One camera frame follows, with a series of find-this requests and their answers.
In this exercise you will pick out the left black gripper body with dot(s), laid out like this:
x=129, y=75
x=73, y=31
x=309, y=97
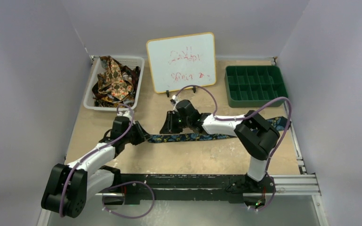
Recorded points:
x=129, y=137

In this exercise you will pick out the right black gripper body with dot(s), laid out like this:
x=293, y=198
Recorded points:
x=172, y=121

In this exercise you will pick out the blue floral necktie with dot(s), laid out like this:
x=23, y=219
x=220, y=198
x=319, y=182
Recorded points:
x=279, y=123

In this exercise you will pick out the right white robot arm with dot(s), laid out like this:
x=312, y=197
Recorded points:
x=258, y=136

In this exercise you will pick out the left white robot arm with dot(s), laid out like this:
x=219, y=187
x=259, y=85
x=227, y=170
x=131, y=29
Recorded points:
x=70, y=186

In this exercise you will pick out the white plastic basket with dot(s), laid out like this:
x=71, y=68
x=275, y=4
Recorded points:
x=131, y=61

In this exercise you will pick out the orange patterned necktie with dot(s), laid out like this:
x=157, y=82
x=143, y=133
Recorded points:
x=112, y=83

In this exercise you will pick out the dark brown necktie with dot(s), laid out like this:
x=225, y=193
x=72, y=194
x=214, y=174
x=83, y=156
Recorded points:
x=134, y=74

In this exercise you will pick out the small whiteboard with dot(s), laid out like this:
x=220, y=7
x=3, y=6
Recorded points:
x=176, y=62

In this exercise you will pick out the green compartment tray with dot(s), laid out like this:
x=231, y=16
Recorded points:
x=250, y=86

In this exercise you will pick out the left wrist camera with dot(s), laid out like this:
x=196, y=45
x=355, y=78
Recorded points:
x=128, y=113

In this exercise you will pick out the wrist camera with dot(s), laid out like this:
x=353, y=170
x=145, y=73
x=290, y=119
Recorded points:
x=174, y=101
x=128, y=113

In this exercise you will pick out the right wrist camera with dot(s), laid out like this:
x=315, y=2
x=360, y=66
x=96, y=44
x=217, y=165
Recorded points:
x=174, y=101

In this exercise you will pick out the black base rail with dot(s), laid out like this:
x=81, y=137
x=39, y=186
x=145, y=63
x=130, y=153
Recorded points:
x=233, y=188

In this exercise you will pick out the aluminium frame rail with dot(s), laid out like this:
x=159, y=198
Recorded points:
x=284, y=184

